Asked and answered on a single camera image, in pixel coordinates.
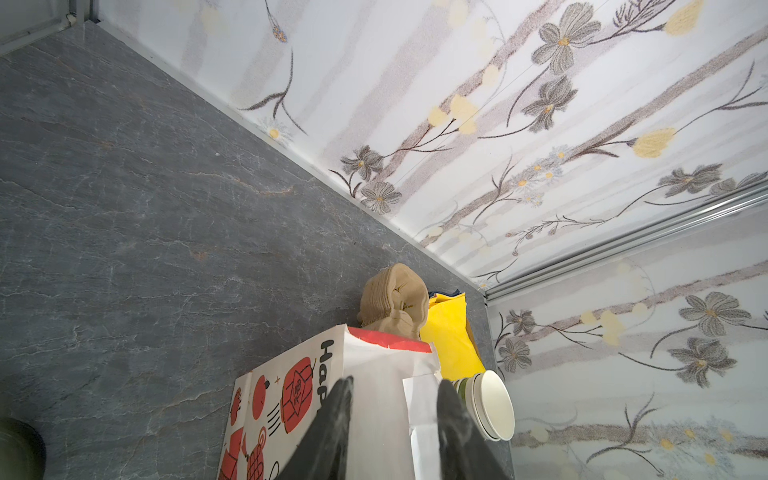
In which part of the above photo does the aluminium corner frame post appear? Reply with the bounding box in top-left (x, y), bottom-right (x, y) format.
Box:
top-left (484, 180), bottom-right (767, 302)

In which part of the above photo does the dark blue napkin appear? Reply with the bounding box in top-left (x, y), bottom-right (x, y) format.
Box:
top-left (428, 289), bottom-right (464, 298)

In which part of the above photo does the stack of black lids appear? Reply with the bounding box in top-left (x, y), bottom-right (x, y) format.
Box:
top-left (1, 417), bottom-right (47, 480)

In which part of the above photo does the stack of paper cups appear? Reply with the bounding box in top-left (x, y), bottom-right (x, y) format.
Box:
top-left (452, 370), bottom-right (516, 442)

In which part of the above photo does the red white paper gift bag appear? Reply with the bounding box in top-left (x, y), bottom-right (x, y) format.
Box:
top-left (217, 325), bottom-right (440, 479)

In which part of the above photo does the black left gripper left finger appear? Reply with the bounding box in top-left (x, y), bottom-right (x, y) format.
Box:
top-left (277, 376), bottom-right (354, 480)

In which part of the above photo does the yellow napkin stack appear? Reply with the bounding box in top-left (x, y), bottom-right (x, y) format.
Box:
top-left (420, 293), bottom-right (485, 381)

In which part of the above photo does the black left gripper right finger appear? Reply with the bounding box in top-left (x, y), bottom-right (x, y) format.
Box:
top-left (436, 380), bottom-right (509, 480)

